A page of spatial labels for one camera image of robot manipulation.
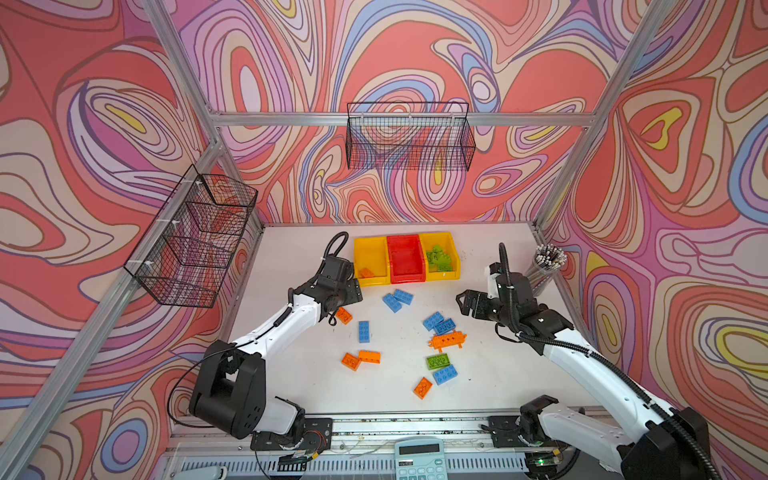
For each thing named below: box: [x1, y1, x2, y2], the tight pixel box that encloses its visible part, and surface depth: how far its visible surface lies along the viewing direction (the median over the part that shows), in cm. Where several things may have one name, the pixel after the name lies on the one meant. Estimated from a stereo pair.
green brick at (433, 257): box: [426, 251, 442, 265], surface depth 106 cm
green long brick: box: [427, 252, 453, 272], surface depth 106 cm
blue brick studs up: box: [422, 311, 444, 331], surface depth 94 cm
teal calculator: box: [395, 438, 448, 480], surface depth 69 cm
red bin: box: [386, 234, 426, 284], surface depth 104 cm
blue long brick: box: [358, 321, 371, 344], surface depth 91 cm
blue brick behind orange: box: [382, 293, 402, 313], surface depth 98 cm
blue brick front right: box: [432, 365, 459, 386], surface depth 84 cm
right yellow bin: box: [419, 232, 461, 281], surface depth 106 cm
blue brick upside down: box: [434, 318, 456, 336], surface depth 93 cm
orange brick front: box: [413, 376, 433, 400], surface depth 82 cm
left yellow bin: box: [353, 236, 391, 287], surface depth 107 cm
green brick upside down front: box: [426, 353, 451, 370], surface depth 86 cm
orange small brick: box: [341, 352, 361, 372], surface depth 86 cm
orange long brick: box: [359, 350, 381, 364], surface depth 86 cm
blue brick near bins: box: [392, 289, 414, 305], surface depth 100 cm
